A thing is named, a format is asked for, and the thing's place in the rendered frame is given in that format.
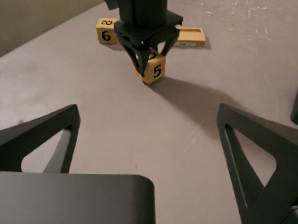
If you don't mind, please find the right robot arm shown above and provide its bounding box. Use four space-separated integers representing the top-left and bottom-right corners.
105 0 298 120

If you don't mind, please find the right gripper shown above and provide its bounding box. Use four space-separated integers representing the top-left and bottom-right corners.
113 0 183 75

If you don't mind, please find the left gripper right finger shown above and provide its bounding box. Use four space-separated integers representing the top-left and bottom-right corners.
216 103 298 224

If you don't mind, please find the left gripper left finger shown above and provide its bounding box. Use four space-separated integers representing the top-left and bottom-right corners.
0 104 81 173

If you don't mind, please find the tan cube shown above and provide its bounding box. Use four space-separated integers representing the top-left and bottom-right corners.
134 48 166 84
96 18 118 44

